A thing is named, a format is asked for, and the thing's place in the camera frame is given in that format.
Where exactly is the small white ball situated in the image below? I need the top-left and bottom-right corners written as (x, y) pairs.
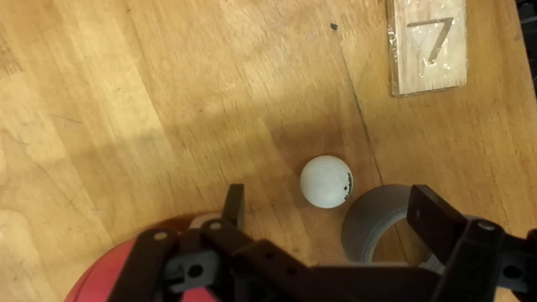
top-left (299, 154), bottom-right (356, 211)

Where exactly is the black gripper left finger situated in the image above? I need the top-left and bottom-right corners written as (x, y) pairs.
top-left (108, 182), bottom-right (316, 302)

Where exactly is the red mini basketball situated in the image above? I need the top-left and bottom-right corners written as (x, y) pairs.
top-left (62, 209), bottom-right (227, 302)

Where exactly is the wooden block with seven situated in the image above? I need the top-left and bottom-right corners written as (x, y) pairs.
top-left (385, 0), bottom-right (470, 99)

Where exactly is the grey duct tape roll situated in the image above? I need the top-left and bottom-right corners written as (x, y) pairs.
top-left (339, 182), bottom-right (450, 268)

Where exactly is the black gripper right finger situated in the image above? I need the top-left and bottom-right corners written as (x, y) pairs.
top-left (406, 182), bottom-right (537, 302)

